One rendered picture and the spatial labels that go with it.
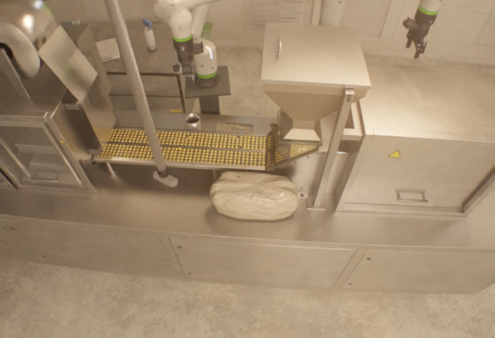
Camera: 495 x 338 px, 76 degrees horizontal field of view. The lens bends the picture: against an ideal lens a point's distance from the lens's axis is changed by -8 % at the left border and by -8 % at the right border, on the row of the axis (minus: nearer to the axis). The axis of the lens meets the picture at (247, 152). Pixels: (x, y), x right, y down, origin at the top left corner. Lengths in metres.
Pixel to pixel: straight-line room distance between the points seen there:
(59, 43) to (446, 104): 1.53
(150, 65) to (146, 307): 1.66
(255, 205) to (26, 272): 1.82
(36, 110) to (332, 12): 1.33
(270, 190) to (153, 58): 1.59
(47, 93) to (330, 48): 1.13
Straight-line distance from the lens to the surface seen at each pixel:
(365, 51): 4.16
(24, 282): 2.77
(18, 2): 1.50
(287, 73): 1.15
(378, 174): 1.52
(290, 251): 1.69
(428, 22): 1.75
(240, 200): 1.47
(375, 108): 1.37
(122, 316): 2.40
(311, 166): 1.54
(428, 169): 1.55
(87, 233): 1.88
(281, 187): 1.51
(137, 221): 1.68
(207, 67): 1.95
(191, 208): 1.66
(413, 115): 1.40
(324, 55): 1.25
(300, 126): 1.42
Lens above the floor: 2.22
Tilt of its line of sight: 51 degrees down
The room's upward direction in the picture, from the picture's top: straight up
